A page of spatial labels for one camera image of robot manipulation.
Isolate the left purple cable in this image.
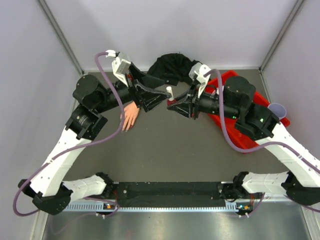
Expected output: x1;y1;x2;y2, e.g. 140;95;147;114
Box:
13;51;126;216

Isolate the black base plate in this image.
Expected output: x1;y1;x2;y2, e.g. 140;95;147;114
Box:
115;182;238;208

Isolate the left aluminium frame post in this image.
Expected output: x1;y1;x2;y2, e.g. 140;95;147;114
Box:
36;0;85;76

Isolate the purple cable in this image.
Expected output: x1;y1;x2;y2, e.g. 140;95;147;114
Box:
203;69;320;175
13;51;126;216

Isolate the red nail polish bottle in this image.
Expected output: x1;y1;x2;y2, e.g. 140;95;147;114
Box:
167;99;177;107

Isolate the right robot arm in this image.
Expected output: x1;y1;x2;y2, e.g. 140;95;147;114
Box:
167;76;320;206

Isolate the right aluminium frame post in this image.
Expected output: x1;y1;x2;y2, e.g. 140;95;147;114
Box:
258;0;306;73

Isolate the lavender plastic cup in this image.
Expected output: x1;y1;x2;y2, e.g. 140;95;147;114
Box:
267;102;287;120

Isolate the black shirt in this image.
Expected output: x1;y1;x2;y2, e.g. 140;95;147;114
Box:
147;53;200;86

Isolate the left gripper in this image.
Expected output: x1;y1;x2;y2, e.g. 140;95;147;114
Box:
94;62;172;114

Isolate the aluminium frame post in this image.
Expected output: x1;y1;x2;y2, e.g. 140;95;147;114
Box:
36;0;85;76
258;0;306;73

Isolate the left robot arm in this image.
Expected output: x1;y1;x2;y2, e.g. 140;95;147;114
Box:
18;63;171;215

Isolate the mannequin hand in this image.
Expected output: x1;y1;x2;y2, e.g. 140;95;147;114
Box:
120;102;140;132

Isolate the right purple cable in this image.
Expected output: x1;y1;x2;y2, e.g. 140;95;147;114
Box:
203;69;320;175

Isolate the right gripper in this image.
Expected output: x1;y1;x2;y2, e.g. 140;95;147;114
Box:
168;81;240;121

